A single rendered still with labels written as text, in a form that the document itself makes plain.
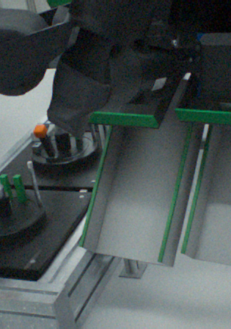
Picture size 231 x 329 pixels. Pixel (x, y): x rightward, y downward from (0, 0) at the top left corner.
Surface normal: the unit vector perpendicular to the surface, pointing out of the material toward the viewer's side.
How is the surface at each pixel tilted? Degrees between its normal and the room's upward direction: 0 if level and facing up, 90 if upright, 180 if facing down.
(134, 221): 45
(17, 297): 0
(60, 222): 0
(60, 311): 90
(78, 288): 90
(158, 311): 0
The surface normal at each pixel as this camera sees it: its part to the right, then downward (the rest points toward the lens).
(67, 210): -0.16, -0.89
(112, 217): -0.47, -0.30
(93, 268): 0.93, 0.02
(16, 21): 0.13, -0.89
